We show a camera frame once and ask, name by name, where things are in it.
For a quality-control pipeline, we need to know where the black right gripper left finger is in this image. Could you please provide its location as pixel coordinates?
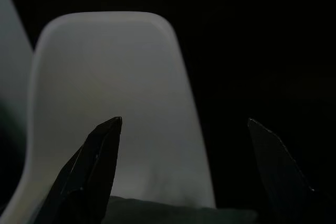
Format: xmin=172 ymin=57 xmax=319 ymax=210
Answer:
xmin=28 ymin=116 xmax=123 ymax=224

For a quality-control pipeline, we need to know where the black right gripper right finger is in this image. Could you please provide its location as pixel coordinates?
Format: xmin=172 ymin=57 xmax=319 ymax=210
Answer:
xmin=247 ymin=118 xmax=336 ymax=224

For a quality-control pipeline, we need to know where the white plastic chair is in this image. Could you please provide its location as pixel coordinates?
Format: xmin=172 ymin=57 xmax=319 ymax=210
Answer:
xmin=0 ymin=0 xmax=34 ymax=120
xmin=0 ymin=11 xmax=217 ymax=224

